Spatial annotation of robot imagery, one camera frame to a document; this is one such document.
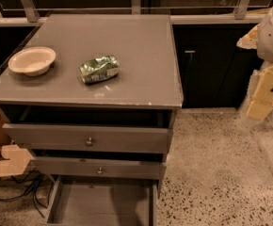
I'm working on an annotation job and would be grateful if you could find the crushed green can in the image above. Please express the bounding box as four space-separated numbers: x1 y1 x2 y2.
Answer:
79 56 120 84

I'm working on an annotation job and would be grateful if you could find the grey middle drawer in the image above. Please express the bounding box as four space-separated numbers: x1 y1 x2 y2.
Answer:
31 150 166 180

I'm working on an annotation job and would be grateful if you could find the grey drawer cabinet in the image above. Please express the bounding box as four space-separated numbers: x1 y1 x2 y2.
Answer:
0 13 185 226

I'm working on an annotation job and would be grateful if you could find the dark low cabinet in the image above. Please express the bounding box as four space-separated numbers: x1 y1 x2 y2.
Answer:
173 24 263 108

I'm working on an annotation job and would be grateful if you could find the blue cable on floor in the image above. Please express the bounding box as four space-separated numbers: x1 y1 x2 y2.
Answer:
0 168 55 218

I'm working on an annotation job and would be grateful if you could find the grey top drawer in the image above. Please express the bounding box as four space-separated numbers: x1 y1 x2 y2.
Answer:
4 106 175 153

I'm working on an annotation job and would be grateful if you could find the metal railing frame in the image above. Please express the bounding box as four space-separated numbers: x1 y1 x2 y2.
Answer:
0 0 273 26

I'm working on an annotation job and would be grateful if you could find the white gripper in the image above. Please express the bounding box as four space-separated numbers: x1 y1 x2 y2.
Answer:
246 7 273 121

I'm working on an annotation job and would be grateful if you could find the grey drawer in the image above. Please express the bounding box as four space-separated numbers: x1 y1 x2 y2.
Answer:
31 150 166 180
39 176 157 226
4 106 175 153

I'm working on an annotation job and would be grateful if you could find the grey bottom drawer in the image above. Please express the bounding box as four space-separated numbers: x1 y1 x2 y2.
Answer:
39 176 157 226

